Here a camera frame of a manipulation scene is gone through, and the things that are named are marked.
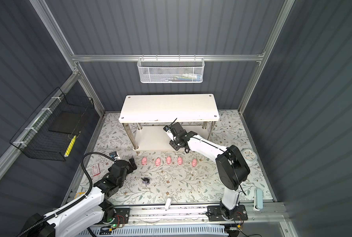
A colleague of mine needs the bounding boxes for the black purple figurine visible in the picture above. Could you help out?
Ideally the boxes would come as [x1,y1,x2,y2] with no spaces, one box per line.
[142,177,150,185]

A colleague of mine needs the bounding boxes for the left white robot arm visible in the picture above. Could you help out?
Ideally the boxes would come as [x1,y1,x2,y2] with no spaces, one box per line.
[18,158,137,237]

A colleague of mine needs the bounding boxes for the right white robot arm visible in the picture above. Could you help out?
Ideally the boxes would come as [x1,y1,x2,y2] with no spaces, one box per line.
[163,122,250,220]

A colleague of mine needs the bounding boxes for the white two-tier shelf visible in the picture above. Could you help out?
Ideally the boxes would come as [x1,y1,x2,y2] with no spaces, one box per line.
[119,94,219,151]

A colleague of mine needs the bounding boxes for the red white card pack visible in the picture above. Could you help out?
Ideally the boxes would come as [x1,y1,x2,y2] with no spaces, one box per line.
[92,164,101,176]

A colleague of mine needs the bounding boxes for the yellow marker in basket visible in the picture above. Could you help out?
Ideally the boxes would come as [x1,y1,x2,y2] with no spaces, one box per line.
[64,135,77,158]

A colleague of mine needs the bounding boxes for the tubes in white basket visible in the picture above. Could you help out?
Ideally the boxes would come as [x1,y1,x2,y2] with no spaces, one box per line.
[162,73,203,83]

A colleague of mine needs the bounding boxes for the white round clock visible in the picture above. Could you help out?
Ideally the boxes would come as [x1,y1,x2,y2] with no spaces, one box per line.
[241,148,258,165]

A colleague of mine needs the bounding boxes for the light blue remote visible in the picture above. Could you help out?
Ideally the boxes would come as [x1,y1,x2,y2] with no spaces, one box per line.
[253,188,264,211]

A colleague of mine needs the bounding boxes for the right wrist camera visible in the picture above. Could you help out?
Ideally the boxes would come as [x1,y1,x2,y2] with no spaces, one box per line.
[163,125,175,141]

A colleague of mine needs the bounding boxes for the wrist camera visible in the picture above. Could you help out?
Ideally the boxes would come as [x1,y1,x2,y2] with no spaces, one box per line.
[109,151,119,161]
[163,125,175,141]

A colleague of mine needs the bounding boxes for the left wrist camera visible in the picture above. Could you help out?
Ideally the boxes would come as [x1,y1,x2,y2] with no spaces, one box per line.
[109,151,119,161]

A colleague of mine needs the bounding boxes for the white wire wall basket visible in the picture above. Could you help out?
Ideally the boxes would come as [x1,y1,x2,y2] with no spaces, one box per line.
[137,59,205,84]

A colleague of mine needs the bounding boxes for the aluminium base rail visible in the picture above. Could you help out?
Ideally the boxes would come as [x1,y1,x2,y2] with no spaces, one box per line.
[84,202,283,237]

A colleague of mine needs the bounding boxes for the black wire wall basket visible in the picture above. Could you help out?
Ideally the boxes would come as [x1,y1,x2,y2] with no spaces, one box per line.
[10,88,95,162]

